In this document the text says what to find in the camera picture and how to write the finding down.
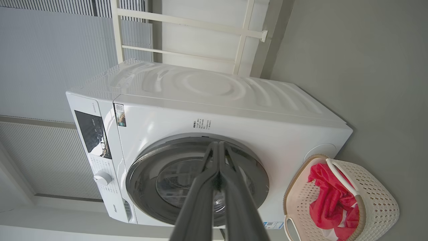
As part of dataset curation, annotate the white pleated window blind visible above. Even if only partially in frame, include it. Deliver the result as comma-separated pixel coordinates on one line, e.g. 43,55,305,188
0,7,154,123
0,121,102,200

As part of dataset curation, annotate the cream perforated laundry basket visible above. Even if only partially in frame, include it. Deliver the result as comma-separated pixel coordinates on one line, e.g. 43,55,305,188
283,154,400,241

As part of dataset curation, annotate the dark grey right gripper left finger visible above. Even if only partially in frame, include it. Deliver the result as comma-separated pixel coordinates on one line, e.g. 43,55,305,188
169,141,220,241

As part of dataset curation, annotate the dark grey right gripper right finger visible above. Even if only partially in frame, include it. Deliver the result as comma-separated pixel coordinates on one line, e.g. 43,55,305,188
220,141,271,241

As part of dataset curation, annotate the black washer display panel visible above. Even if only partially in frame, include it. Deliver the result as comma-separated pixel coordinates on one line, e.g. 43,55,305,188
74,110,112,159

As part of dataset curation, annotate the red cloth garment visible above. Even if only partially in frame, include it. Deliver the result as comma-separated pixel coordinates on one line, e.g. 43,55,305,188
308,163,360,241

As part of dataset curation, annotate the white front-load washing machine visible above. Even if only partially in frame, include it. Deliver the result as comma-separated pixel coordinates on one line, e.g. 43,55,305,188
66,59,353,230

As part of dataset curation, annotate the white slatted window blind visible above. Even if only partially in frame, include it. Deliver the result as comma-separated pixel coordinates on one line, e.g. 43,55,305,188
0,0,149,19

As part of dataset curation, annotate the white washing machine dial knob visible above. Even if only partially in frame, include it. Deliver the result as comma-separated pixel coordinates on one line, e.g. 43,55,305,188
93,171,113,186

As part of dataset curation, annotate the round white filter cover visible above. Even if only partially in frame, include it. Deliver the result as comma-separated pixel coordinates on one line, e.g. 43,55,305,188
303,143,337,163

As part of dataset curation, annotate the black QR code sticker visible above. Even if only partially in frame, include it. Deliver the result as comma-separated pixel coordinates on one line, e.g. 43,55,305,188
114,103,127,127

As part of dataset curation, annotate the dark grey round door panel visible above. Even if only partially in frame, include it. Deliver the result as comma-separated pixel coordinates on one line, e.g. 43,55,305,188
126,133,270,227

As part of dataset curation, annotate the cream metal railing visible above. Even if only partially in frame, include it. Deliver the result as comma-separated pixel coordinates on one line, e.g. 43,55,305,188
110,0,269,76

